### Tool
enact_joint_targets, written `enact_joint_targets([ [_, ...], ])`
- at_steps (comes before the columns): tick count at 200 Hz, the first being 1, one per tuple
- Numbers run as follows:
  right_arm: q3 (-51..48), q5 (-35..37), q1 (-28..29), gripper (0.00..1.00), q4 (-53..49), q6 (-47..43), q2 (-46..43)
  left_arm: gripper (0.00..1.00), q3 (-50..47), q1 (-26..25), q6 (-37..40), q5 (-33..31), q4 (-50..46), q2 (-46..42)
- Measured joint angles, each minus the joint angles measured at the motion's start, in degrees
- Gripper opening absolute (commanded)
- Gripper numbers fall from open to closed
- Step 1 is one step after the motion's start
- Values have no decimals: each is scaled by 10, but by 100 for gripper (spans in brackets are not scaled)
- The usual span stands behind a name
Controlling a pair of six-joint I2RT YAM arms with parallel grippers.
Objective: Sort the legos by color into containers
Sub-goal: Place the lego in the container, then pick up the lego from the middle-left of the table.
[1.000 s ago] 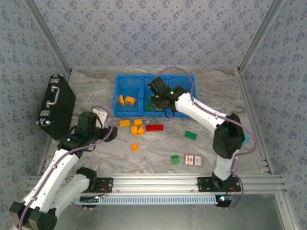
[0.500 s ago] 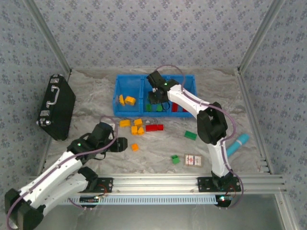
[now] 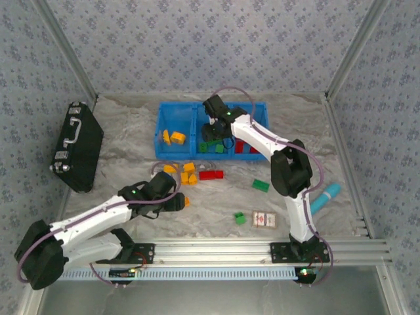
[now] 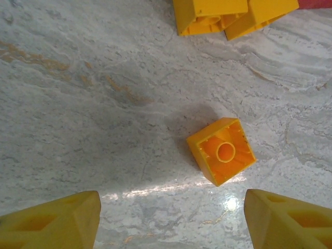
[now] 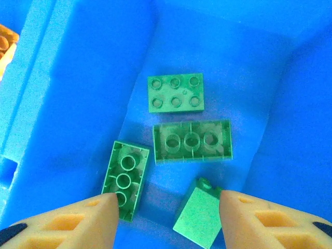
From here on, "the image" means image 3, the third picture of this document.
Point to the black hard case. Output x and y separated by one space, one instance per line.
82 138

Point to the aluminium frame post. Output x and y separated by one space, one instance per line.
65 49
357 49

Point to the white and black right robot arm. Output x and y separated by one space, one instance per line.
298 216

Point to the small orange lego brick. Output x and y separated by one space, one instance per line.
187 201

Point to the orange round lego piece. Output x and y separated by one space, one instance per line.
166 137

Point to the small red lego brick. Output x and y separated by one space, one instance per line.
219 174

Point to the small circuit board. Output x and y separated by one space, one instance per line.
305 273
123 273

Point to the blue plastic compartment bin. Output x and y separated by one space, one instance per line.
177 115

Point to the aluminium mounting rail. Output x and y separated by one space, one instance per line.
213 249

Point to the teal cylindrical tube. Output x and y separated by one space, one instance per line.
328 197

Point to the playing card box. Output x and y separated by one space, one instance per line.
264 220

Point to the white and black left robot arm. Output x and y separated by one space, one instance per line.
95 220

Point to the clear plastic piece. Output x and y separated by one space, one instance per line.
208 165

